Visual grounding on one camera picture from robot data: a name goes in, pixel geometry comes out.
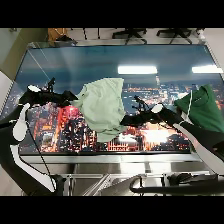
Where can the light green T-shirt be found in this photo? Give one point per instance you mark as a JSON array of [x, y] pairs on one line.
[[101, 106]]

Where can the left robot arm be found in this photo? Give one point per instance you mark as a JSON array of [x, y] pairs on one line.
[[20, 166]]

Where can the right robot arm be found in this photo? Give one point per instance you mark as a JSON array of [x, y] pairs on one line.
[[203, 138]]

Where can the dark green T-shirt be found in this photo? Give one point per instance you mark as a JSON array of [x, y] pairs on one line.
[[205, 110]]

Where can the black office chair base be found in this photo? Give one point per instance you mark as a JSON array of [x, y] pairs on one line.
[[175, 33], [130, 34]]

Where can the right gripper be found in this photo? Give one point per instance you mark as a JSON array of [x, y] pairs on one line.
[[135, 119]]

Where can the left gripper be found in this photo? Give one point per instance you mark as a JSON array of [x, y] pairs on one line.
[[66, 98]]

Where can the silver frame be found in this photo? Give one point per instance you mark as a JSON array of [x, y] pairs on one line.
[[100, 166]]

